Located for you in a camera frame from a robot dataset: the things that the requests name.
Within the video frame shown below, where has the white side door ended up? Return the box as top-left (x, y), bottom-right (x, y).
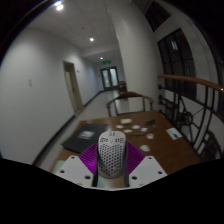
top-left (63, 60), bottom-right (84, 114)

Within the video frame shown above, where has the white notepad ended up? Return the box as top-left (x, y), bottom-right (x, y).
top-left (165, 127), bottom-right (184, 140)

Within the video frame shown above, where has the dark tall window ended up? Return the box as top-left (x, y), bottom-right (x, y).
top-left (156, 28), bottom-right (198, 101)

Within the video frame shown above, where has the black closed laptop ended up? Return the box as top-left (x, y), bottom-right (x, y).
top-left (61, 123), bottom-right (111, 154)

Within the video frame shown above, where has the black tangled cable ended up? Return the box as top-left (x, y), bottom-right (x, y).
top-left (144, 119), bottom-right (158, 127)

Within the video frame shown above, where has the black railing with wooden handrail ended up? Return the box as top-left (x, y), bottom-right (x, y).
top-left (157, 73), bottom-right (224, 161)

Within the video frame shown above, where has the wooden armchair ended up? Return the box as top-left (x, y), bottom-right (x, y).
top-left (105, 91), bottom-right (155, 118)

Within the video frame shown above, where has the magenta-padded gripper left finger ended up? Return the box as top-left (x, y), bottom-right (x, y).
top-left (53, 142), bottom-right (100, 188)

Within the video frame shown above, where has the glass double door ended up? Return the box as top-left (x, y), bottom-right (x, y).
top-left (99, 66), bottom-right (120, 92)

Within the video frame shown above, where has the white perforated computer mouse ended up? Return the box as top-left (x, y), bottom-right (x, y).
top-left (97, 130), bottom-right (128, 179)

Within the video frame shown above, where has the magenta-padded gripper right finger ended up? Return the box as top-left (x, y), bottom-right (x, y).
top-left (123, 141), bottom-right (168, 188)

